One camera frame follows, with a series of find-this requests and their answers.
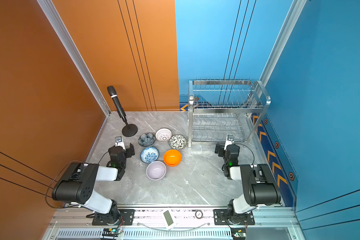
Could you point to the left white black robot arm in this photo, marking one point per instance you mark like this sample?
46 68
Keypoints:
76 186

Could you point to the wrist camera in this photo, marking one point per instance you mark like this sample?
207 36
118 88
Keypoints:
229 140
119 142

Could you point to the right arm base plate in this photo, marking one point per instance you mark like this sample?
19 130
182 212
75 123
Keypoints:
221 217

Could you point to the white red patterned bowl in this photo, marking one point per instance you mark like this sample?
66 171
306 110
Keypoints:
163 135

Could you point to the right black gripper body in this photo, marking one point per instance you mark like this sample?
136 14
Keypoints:
219 149

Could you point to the green floral patterned bowl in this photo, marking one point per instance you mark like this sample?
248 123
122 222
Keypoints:
177 142

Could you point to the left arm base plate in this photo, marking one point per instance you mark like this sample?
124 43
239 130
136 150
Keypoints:
123 216

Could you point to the white digital timer display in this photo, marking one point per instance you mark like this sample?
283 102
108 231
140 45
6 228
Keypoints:
169 219

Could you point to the lavender bowl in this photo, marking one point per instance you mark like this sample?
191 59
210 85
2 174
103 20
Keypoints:
156 170

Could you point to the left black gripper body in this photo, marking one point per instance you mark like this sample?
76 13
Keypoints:
129 150

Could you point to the left circuit board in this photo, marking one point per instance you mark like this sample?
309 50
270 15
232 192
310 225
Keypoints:
112 234

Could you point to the right circuit board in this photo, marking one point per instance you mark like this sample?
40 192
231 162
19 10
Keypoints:
238 234

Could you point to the small round gauge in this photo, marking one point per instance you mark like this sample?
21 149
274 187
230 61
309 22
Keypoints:
199 214

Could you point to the circuit board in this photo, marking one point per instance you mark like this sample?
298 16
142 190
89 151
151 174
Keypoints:
238 234
112 234

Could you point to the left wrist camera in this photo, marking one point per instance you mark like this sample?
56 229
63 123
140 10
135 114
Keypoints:
119 142

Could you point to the dark flower-shaped bowl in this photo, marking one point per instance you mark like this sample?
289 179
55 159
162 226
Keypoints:
146 140

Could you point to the black microphone on stand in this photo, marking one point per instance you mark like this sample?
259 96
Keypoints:
128 130

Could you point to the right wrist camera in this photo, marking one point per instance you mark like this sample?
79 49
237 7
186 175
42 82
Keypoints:
229 140

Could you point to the steel two-tier dish rack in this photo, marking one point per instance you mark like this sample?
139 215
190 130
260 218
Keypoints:
218 108

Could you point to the orange bowl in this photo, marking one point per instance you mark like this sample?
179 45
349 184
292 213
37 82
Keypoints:
172 158

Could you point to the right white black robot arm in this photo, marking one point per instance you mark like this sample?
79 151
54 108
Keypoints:
259 187

